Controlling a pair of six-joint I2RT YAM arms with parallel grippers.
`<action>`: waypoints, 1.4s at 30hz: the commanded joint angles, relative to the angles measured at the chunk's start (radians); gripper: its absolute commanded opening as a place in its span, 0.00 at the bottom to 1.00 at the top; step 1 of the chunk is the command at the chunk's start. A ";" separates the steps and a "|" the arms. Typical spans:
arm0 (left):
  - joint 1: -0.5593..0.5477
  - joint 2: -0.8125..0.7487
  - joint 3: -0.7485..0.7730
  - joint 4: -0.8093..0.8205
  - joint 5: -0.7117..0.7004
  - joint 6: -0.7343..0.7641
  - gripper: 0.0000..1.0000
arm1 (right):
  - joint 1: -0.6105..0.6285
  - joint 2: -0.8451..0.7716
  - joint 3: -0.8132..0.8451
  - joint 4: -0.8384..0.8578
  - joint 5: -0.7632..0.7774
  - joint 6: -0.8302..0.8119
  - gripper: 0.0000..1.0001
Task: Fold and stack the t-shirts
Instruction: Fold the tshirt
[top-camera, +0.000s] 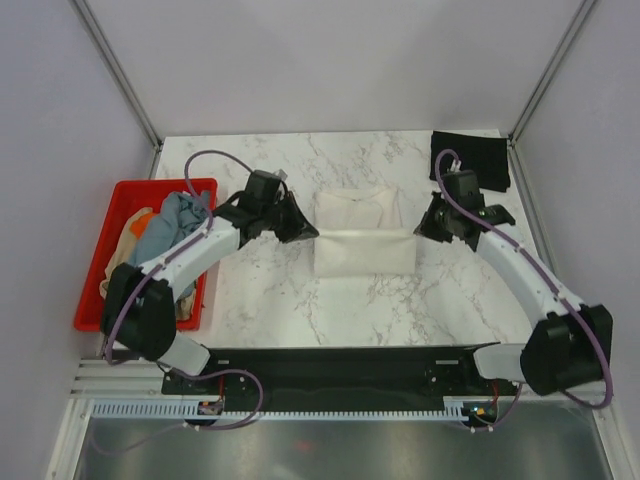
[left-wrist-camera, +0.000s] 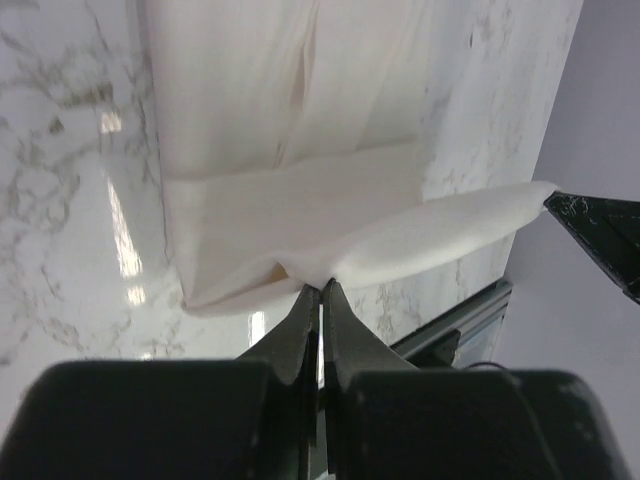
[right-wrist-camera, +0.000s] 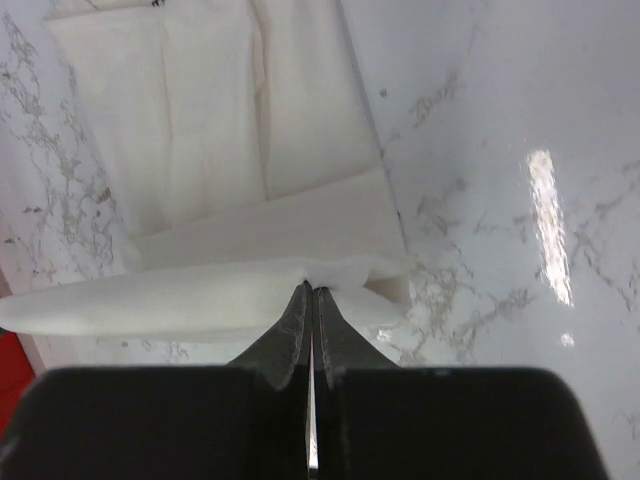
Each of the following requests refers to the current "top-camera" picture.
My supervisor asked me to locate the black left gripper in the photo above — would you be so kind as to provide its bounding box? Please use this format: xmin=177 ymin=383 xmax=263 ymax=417
xmin=260 ymin=192 xmax=317 ymax=245

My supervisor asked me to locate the white t-shirt red print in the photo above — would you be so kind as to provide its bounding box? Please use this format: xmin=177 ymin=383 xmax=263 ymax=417
xmin=313 ymin=186 xmax=417 ymax=278

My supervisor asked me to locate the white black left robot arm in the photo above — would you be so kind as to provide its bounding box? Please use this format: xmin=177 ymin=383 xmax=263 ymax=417
xmin=101 ymin=170 xmax=319 ymax=393

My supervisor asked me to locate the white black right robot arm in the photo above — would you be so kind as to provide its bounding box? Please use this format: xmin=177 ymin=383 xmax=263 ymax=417
xmin=414 ymin=171 xmax=613 ymax=397

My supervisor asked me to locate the folded black t-shirt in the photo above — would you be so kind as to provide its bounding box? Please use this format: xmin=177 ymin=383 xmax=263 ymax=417
xmin=429 ymin=131 xmax=511 ymax=193

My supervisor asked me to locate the light blue t-shirt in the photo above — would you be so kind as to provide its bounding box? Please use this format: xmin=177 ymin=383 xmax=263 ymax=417
xmin=127 ymin=192 xmax=208 ymax=266

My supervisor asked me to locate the orange garment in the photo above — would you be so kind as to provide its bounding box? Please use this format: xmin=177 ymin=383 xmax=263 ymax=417
xmin=129 ymin=212 xmax=155 ymax=239

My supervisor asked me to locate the red plastic bin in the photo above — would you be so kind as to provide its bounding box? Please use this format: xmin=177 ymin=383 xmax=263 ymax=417
xmin=73 ymin=179 xmax=187 ymax=333

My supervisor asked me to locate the beige t-shirt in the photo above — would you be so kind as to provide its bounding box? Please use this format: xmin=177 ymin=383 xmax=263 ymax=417
xmin=99 ymin=207 xmax=196 ymax=322

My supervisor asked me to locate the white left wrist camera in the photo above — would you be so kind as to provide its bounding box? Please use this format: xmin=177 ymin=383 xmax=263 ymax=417
xmin=273 ymin=169 xmax=288 ymax=184

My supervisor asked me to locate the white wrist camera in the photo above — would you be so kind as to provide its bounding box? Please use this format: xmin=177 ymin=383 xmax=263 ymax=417
xmin=273 ymin=169 xmax=288 ymax=184
xmin=447 ymin=158 xmax=462 ymax=173

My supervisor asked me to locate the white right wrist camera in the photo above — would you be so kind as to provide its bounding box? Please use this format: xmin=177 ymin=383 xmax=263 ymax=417
xmin=447 ymin=158 xmax=462 ymax=173

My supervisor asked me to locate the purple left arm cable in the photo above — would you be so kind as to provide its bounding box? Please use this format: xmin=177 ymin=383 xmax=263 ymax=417
xmin=102 ymin=149 xmax=256 ymax=366

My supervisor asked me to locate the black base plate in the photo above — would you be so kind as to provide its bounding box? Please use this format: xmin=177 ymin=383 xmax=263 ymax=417
xmin=162 ymin=346 xmax=516 ymax=411

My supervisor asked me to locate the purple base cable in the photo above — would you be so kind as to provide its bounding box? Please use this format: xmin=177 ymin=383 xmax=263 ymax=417
xmin=180 ymin=367 xmax=265 ymax=434

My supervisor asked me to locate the left aluminium frame post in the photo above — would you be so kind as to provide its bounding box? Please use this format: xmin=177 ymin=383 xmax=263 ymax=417
xmin=69 ymin=0 xmax=163 ymax=151

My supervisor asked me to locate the aluminium frame post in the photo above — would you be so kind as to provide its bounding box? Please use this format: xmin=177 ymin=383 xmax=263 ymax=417
xmin=69 ymin=0 xmax=163 ymax=151
xmin=508 ymin=0 xmax=600 ymax=148

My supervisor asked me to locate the white slotted cable duct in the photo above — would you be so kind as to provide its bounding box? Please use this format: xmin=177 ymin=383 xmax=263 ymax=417
xmin=91 ymin=399 xmax=468 ymax=422

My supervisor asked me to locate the right aluminium frame post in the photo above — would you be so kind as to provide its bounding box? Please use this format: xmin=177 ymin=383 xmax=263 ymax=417
xmin=508 ymin=0 xmax=600 ymax=148

